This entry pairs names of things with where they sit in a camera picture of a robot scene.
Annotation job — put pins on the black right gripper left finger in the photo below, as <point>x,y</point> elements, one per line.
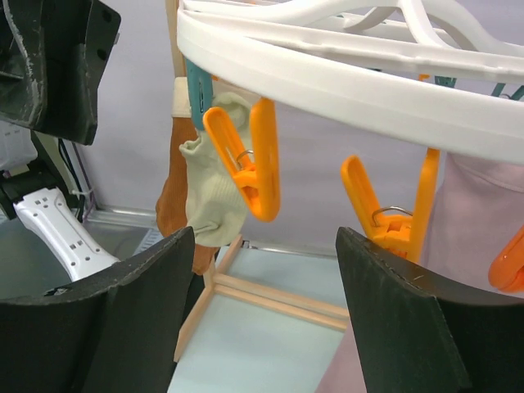
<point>114,331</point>

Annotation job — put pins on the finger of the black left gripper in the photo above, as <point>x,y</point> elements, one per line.
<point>53,56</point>

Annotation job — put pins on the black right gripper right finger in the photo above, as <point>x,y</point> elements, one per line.
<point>417,331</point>

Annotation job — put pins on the teal clothes peg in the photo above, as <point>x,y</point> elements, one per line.
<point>200,93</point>

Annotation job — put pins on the white round clip hanger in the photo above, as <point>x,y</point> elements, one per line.
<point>351,61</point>

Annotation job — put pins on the orange sock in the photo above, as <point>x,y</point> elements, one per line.
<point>171,205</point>

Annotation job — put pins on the pink cloth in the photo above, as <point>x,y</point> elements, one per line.
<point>474,237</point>

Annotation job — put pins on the wooden drying rack frame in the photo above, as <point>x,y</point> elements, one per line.
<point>215,277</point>

